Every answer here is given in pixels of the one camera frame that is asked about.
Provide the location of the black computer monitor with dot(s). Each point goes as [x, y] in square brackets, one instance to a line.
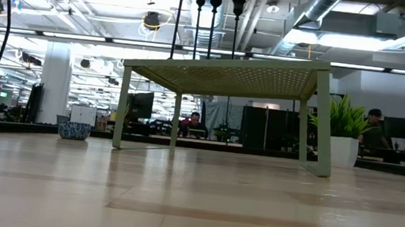
[402, 128]
[140, 105]

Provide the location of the long ceiling light strip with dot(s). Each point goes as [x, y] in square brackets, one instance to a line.
[84, 38]

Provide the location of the white column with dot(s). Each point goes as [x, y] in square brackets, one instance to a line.
[55, 86]

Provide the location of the person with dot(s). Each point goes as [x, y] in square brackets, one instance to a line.
[373, 136]
[194, 118]

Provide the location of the small round tin candle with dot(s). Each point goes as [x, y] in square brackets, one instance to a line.
[74, 131]

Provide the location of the green plant in white pot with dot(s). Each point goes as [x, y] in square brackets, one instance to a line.
[343, 151]

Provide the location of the grey bin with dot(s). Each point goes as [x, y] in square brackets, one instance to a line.
[62, 119]

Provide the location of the black partition screen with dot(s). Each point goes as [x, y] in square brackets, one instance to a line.
[280, 129]
[253, 127]

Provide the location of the green perforated metal shelf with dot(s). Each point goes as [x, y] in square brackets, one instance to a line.
[225, 65]

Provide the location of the laptop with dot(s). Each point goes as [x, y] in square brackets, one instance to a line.
[196, 133]

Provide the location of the silver ventilation duct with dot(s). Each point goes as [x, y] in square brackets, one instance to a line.
[320, 6]

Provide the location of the black upright panel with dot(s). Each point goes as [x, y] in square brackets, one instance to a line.
[35, 102]

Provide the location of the grey cloth sheet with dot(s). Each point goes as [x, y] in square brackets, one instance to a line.
[217, 115]

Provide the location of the white cabinet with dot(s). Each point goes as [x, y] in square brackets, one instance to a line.
[83, 115]

